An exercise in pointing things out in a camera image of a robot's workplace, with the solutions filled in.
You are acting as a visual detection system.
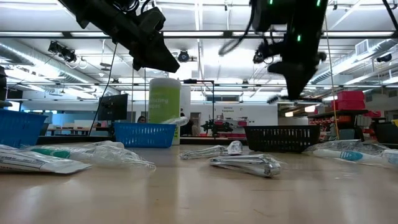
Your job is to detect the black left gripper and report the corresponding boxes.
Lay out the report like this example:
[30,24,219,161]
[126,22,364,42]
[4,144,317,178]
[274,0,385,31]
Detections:
[67,0,182,74]

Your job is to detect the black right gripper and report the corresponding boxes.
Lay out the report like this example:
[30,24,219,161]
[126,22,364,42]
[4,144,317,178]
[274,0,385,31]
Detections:
[267,40,328,100]

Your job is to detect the blue white toothbrush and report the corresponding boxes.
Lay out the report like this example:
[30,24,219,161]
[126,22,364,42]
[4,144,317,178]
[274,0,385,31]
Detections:
[303,139,398,169]

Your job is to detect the small silver packet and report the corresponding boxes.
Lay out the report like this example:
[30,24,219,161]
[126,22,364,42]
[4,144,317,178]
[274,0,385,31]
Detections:
[208,154,282,179]
[179,145,228,161]

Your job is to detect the green toothbrush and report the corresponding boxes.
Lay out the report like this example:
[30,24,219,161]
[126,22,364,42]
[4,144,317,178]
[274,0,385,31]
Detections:
[23,140,156,171]

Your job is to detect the green wipes canister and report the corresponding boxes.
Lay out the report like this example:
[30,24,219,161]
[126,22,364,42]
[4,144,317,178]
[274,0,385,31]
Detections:
[148,77,182,146]

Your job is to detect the dark storage shelf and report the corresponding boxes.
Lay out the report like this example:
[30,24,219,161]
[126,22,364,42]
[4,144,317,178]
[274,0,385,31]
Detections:
[307,108,371,141]

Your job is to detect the red storage bin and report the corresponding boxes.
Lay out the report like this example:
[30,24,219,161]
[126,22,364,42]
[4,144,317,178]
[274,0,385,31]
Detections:
[337,90,366,101]
[330,100,366,111]

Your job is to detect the black monitor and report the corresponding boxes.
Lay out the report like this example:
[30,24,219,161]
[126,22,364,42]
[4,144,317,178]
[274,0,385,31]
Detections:
[97,93,129,122]

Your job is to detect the black mesh basket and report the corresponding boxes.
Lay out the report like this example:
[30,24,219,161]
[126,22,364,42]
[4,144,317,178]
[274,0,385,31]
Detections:
[244,125,322,154]

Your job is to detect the blue plastic basket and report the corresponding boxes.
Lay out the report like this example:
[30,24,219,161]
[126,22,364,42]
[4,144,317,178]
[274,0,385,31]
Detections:
[0,108,49,149]
[113,122,177,148]

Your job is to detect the black ceiling spotlight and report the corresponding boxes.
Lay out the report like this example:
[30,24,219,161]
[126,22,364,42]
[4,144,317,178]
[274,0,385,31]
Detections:
[47,40,78,63]

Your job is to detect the small green black robot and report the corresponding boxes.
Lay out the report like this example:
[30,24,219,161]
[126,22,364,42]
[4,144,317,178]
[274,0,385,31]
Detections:
[200,119,234,138]

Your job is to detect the black storage bin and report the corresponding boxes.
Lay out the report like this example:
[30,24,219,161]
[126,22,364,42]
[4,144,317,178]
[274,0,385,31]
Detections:
[371,121,398,145]

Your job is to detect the background work table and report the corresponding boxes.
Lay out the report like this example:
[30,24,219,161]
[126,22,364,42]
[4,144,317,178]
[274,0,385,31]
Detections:
[46,126,113,137]

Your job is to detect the white flat packet left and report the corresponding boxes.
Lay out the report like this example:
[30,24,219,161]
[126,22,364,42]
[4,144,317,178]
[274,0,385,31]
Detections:
[0,148,93,174]

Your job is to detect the thin yellow hanging cable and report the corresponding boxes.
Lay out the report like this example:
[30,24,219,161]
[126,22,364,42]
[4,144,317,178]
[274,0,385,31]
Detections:
[324,14,340,140]

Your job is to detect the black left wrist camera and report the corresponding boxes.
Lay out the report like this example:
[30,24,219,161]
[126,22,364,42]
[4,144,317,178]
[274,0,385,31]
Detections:
[136,6,166,34]

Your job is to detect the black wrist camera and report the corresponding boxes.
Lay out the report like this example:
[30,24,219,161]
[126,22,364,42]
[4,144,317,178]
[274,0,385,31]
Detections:
[252,42,282,65]
[136,6,166,34]

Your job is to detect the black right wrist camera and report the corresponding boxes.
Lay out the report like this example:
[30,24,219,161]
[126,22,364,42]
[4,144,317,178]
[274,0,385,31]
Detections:
[252,42,282,65]

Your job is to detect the black hanging cable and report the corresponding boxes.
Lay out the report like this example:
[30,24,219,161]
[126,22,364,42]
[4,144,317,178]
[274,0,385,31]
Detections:
[88,43,119,137]

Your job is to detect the silver ceiling duct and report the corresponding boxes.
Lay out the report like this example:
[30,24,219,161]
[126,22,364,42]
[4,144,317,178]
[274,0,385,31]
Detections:
[310,39,398,85]
[0,42,94,86]

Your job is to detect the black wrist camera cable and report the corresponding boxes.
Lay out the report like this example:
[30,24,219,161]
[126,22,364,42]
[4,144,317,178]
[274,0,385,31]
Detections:
[217,29,261,57]

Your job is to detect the black overhead frame bar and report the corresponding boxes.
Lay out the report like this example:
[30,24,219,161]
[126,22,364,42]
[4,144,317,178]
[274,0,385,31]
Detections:
[0,30,398,39]

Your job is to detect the black diagonal frame strut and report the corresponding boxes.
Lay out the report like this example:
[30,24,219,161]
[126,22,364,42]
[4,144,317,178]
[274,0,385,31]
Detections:
[381,0,398,31]

